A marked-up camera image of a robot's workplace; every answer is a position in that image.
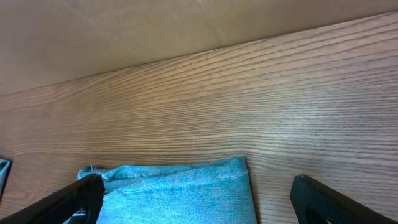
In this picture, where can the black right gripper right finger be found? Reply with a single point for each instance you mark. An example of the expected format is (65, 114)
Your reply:
(315, 202)

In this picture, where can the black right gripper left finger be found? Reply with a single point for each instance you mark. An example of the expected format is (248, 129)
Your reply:
(79, 202)

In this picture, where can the medium blue denim jeans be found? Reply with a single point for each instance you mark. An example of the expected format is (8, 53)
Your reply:
(216, 192)

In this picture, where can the folded light blue jeans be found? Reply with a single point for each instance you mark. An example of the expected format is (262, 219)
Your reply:
(5, 166)

